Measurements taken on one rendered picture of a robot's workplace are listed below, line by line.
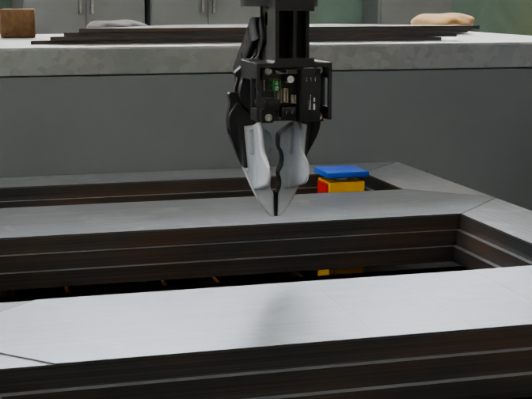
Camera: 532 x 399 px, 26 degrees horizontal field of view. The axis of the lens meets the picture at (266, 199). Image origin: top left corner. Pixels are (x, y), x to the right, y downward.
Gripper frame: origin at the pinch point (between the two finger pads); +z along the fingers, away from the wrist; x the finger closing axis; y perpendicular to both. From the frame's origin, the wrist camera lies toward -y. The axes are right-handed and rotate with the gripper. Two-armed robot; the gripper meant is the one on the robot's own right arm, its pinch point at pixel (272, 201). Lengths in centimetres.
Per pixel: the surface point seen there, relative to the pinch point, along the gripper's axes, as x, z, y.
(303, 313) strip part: -2.8, 5.8, 19.2
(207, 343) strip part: -12.2, 5.8, 25.2
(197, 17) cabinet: 174, -2, -853
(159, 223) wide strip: -7.5, 5.8, -20.8
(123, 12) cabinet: 111, -6, -844
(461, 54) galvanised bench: 49, -11, -63
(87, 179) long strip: -12, 6, -55
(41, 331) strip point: -23.8, 5.8, 18.8
